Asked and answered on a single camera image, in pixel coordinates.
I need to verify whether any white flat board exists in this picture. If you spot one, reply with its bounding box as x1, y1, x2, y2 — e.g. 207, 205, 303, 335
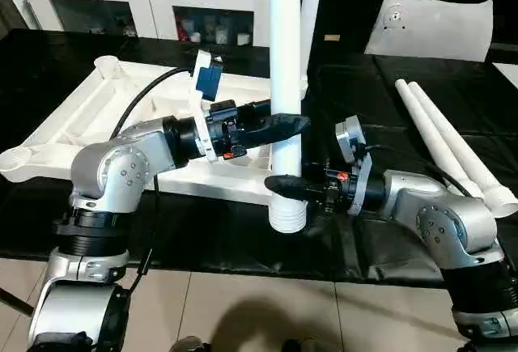
492, 61, 518, 91

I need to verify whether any black cabinet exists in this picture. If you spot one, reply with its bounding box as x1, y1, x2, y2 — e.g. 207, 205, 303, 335
268, 0, 390, 68

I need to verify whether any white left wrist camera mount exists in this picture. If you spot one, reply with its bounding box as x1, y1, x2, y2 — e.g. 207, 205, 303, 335
187, 49, 227, 164

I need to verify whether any black table mat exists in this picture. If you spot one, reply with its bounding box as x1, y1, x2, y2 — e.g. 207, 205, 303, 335
0, 28, 518, 289

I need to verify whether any white plastic table top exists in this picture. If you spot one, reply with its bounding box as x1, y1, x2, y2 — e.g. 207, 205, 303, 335
0, 55, 309, 210

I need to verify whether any black stand leg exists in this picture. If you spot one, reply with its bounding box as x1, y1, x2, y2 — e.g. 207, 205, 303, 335
0, 286, 36, 317

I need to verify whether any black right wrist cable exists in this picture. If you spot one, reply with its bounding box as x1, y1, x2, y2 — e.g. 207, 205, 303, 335
361, 142, 475, 200

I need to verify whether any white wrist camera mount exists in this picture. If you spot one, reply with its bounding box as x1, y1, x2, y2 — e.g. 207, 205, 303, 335
187, 49, 227, 164
334, 114, 374, 217

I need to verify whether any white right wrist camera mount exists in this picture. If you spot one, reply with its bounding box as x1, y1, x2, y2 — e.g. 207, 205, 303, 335
334, 114, 374, 217

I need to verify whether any white plastic table leg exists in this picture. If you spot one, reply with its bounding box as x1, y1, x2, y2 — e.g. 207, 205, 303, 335
266, 0, 309, 235
393, 78, 486, 200
299, 0, 327, 99
405, 80, 518, 220

